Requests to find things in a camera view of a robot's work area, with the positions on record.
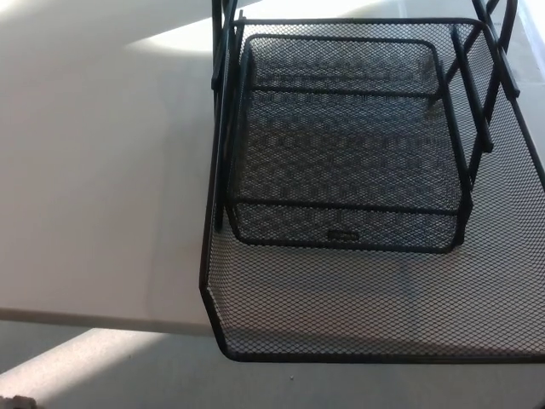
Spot black mesh sliding tray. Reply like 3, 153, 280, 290
198, 16, 545, 364

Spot black mesh tray with label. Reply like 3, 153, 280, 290
225, 33, 473, 256

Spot black metal tray rack frame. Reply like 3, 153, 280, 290
210, 0, 521, 246

